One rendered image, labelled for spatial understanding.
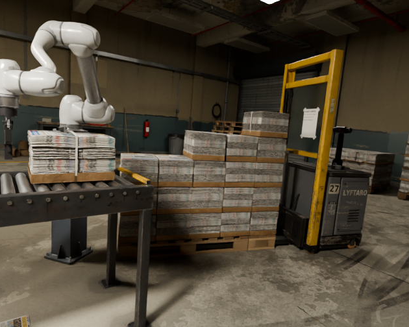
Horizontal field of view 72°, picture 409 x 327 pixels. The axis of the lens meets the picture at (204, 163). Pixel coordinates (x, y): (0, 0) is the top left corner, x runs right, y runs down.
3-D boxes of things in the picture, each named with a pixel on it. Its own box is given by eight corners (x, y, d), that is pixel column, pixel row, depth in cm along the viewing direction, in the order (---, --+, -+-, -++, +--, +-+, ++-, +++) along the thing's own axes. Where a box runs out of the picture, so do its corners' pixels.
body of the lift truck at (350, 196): (278, 226, 334) (285, 160, 324) (316, 224, 352) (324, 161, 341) (318, 253, 269) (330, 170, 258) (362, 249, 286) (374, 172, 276)
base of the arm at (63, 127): (47, 130, 206) (47, 122, 205) (70, 130, 227) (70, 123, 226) (67, 132, 201) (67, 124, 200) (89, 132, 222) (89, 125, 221)
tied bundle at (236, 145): (210, 156, 277) (212, 132, 274) (237, 157, 287) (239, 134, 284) (226, 161, 242) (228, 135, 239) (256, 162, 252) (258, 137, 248)
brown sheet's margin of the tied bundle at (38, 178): (60, 171, 159) (60, 163, 158) (69, 181, 135) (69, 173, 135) (27, 172, 150) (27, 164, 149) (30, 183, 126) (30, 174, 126)
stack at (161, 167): (116, 241, 262) (119, 152, 250) (231, 234, 299) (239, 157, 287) (117, 260, 225) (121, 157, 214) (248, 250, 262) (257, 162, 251)
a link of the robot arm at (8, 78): (-13, 92, 122) (19, 95, 123) (-14, 55, 120) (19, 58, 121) (2, 95, 132) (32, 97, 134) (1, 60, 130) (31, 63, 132)
